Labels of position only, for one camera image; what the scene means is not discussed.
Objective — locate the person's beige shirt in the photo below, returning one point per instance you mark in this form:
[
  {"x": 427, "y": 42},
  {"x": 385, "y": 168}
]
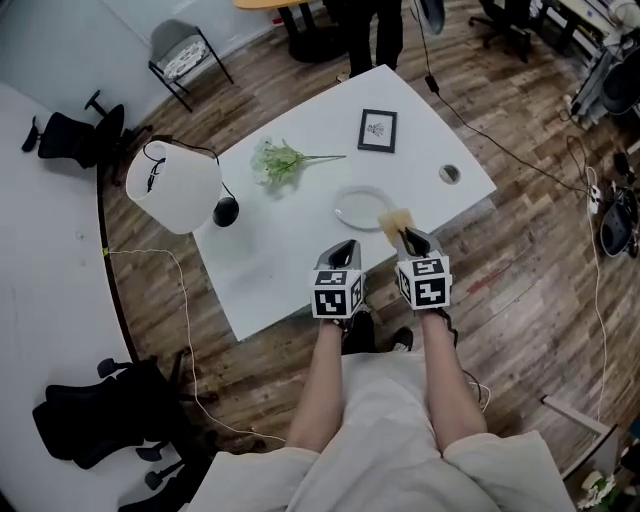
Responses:
[{"x": 380, "y": 450}]

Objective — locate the black picture frame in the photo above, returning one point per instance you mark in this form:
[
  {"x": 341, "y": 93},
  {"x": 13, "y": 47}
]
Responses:
[{"x": 377, "y": 131}]

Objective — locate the folding chair with patterned cushion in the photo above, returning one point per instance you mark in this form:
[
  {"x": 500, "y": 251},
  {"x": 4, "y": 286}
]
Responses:
[{"x": 185, "y": 55}]

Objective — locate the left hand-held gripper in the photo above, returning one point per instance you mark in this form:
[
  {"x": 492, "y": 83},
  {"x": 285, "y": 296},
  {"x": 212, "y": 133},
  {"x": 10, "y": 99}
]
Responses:
[{"x": 330, "y": 297}]

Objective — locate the person's left forearm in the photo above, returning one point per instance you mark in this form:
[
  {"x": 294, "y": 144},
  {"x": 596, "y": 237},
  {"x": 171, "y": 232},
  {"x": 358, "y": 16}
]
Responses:
[{"x": 317, "y": 395}]

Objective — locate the person's right forearm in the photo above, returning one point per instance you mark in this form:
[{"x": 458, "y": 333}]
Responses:
[{"x": 452, "y": 390}]

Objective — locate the white power strip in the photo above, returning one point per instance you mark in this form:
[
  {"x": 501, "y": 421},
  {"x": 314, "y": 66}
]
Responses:
[{"x": 593, "y": 197}]

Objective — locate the grey rimmed black panel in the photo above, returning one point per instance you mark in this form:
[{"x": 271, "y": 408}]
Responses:
[{"x": 431, "y": 12}]

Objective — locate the black office chair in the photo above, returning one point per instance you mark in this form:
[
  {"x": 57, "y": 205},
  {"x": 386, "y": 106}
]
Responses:
[
  {"x": 505, "y": 25},
  {"x": 65, "y": 140},
  {"x": 90, "y": 415}
]

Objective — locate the white shade table lamp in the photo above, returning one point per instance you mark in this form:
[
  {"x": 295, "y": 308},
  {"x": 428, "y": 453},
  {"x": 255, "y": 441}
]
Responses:
[{"x": 175, "y": 190}]

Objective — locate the clear glass plate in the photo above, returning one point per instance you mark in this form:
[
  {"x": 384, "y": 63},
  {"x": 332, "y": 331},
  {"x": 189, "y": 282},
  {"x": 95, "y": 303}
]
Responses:
[{"x": 360, "y": 207}]

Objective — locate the grey shell office chair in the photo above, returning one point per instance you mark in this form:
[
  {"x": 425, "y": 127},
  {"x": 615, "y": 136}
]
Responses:
[{"x": 622, "y": 90}]

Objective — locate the yellow round table black base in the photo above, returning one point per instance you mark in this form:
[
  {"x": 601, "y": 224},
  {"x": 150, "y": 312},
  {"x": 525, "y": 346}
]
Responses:
[{"x": 310, "y": 35}]

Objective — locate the brown table with white legs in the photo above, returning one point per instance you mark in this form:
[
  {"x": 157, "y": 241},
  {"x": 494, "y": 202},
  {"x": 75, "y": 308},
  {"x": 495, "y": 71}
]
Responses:
[{"x": 580, "y": 425}]

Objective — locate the yellow sponge cloth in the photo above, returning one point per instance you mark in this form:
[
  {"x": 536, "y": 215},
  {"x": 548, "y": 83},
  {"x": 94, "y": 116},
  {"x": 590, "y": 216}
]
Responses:
[{"x": 395, "y": 220}]

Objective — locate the cluttered white desk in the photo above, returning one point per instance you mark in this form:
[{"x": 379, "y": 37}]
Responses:
[{"x": 590, "y": 30}]

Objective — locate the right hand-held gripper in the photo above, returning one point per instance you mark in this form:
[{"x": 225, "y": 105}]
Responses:
[{"x": 427, "y": 287}]

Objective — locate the black rounded device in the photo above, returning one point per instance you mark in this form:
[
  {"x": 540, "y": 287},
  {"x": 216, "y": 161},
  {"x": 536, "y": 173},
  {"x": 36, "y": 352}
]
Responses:
[{"x": 617, "y": 227}]

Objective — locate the black power adapter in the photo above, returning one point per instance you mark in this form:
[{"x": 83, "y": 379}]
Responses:
[{"x": 622, "y": 164}]

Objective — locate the white green artificial flowers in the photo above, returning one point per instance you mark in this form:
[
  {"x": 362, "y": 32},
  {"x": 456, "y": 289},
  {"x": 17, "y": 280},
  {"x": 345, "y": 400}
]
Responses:
[{"x": 277, "y": 162}]

